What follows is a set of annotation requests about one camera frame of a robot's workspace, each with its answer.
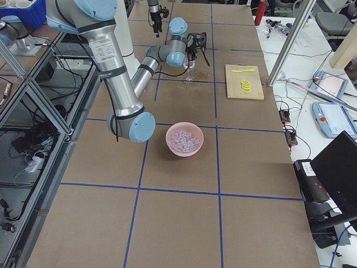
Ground grey office chair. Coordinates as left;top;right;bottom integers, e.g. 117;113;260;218
315;1;356;40

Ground clear wine glass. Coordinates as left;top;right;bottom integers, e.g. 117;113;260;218
183;55;196;82

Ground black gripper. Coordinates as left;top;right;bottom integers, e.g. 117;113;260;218
186;35;197;60
149;7;162;37

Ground blue teach pendant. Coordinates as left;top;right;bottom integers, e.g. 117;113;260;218
310;70;348;99
312;102;356;139

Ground pile of clear ice cubes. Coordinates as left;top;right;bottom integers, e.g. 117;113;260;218
168;131;201;154

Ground blue storage bin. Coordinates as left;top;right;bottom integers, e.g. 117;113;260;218
1;0;46;28

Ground upper blue teach pendant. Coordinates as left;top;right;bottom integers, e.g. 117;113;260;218
310;70;348;99

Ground aluminium frame post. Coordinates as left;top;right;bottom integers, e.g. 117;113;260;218
267;0;316;87

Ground black box device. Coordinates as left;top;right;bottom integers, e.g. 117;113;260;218
293;159;330;203

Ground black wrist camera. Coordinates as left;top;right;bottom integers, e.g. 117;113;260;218
160;7;170;18
192;32;207;51

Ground lower blue teach pendant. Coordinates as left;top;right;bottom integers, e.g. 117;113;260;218
312;102;356;139

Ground yellow plastic knife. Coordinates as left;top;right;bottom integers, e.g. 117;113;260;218
231;69;255;73

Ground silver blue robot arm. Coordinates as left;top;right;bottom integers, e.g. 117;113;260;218
147;0;166;38
46;1;190;142

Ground red cylinder bottle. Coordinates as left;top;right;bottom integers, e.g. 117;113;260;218
254;0;268;26

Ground pink bowl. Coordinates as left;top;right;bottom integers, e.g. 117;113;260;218
165;122;204;157

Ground white pedestal column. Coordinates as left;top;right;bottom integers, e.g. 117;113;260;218
114;0;140;76

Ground bamboo cutting board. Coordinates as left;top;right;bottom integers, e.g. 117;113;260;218
225;64;264;100

